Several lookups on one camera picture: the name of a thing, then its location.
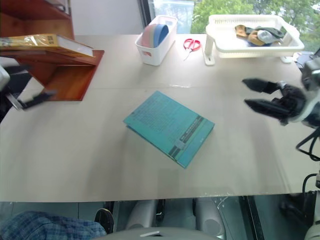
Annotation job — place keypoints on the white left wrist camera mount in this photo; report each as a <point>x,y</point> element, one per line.
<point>3,77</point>

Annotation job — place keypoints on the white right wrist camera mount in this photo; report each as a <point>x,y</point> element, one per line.
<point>312,110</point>

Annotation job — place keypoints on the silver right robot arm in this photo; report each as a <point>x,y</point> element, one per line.
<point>313,232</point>

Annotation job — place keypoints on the grey robot torso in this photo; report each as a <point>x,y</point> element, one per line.
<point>160,233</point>

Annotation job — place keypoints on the white plastic rack tray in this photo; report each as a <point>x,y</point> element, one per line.
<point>250,52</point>

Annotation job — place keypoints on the pink curved sheet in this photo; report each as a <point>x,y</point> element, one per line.
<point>147,37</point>

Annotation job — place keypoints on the items in basket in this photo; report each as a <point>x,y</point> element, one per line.
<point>273,31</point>

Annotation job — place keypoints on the blue plaid cloth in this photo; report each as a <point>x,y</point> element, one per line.
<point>50,226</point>

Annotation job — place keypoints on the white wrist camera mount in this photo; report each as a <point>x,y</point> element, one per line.
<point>312,110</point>
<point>3,77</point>

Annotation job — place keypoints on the brown sock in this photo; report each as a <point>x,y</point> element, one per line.
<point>240,31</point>

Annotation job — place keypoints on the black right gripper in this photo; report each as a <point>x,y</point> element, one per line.
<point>295,101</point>

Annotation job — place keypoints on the grey rounded robot leg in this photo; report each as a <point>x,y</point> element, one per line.
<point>208,217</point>
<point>141,215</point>

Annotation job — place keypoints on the blue curved sheet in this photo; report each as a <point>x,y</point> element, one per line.
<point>160,33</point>

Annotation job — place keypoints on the reddish wooden bookshelf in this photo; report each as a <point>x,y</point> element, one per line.
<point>70,82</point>

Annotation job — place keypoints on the dark window frame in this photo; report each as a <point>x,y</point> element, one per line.
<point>147,12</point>

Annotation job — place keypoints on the tan sock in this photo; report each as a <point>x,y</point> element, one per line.
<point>255,38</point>

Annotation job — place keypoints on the yellow book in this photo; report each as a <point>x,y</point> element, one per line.
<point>37,41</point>

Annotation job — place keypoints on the teal book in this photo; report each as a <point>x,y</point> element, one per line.
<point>165,125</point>

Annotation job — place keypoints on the grey sock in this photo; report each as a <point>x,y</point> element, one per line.
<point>265,35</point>

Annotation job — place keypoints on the black shoe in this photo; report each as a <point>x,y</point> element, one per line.
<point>105,220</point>

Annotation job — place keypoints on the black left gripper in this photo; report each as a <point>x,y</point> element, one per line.
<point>6,100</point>

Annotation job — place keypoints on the white plastic storage bin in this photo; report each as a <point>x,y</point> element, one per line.
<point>155,55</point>

